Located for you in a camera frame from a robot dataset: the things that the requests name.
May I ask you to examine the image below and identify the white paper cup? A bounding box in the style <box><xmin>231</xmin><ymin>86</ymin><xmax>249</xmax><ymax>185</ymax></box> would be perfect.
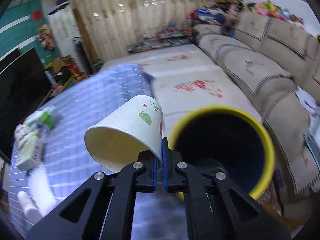
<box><xmin>84</xmin><ymin>95</ymin><xmax>163</xmax><ymax>172</ymax></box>

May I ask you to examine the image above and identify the white plastic yogurt cup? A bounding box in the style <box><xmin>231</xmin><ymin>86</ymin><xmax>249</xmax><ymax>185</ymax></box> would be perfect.
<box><xmin>17</xmin><ymin>191</ymin><xmax>42</xmax><ymax>224</ymax></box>

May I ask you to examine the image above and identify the pale green carton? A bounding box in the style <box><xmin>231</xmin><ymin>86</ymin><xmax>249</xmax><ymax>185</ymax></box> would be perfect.
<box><xmin>14</xmin><ymin>124</ymin><xmax>43</xmax><ymax>171</ymax></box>

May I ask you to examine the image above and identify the white green plastic bottle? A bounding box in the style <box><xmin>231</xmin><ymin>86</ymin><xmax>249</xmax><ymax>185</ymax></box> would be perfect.
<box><xmin>23</xmin><ymin>106</ymin><xmax>62</xmax><ymax>129</ymax></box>

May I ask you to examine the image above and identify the yellow rimmed black trash bin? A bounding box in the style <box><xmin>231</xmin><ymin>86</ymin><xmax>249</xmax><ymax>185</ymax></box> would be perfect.
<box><xmin>168</xmin><ymin>105</ymin><xmax>275</xmax><ymax>200</ymax></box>

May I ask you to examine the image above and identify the blue checkered tablecloth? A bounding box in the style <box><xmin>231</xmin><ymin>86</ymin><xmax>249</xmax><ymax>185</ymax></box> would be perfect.
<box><xmin>9</xmin><ymin>63</ymin><xmax>163</xmax><ymax>238</ymax></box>

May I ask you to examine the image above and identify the floral floor mat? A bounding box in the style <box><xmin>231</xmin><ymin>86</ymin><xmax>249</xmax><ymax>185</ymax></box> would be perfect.
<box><xmin>102</xmin><ymin>44</ymin><xmax>262</xmax><ymax>137</ymax></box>

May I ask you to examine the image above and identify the black flat television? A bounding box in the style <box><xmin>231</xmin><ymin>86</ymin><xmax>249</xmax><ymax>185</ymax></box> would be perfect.
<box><xmin>1</xmin><ymin>48</ymin><xmax>52</xmax><ymax>160</ymax></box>

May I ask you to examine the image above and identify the black tower fan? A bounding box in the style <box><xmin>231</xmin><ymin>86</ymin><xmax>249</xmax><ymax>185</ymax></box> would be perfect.
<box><xmin>73</xmin><ymin>36</ymin><xmax>96</xmax><ymax>75</ymax></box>

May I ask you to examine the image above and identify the beige sectional sofa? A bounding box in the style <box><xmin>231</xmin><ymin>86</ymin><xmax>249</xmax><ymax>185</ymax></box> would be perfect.
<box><xmin>192</xmin><ymin>11</ymin><xmax>320</xmax><ymax>221</ymax></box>

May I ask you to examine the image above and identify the low shelf with toys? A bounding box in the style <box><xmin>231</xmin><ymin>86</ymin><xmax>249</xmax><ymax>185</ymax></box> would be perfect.
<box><xmin>127</xmin><ymin>29</ymin><xmax>193</xmax><ymax>54</ymax></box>

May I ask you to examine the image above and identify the artificial flower bouquet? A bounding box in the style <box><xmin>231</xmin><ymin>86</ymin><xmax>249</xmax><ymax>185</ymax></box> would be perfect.
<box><xmin>36</xmin><ymin>24</ymin><xmax>55</xmax><ymax>50</ymax></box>

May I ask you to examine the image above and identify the white standing air conditioner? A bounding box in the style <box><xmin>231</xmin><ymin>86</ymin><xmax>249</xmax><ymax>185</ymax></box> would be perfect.
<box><xmin>47</xmin><ymin>2</ymin><xmax>82</xmax><ymax>62</ymax></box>

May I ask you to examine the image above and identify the beige lace curtain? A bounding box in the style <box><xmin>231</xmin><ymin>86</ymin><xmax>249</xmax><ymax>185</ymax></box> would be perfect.
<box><xmin>69</xmin><ymin>0</ymin><xmax>212</xmax><ymax>62</ymax></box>

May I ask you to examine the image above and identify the pile of plush toys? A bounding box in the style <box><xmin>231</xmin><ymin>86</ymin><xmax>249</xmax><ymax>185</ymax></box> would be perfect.
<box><xmin>190</xmin><ymin>0</ymin><xmax>304</xmax><ymax>38</ymax></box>

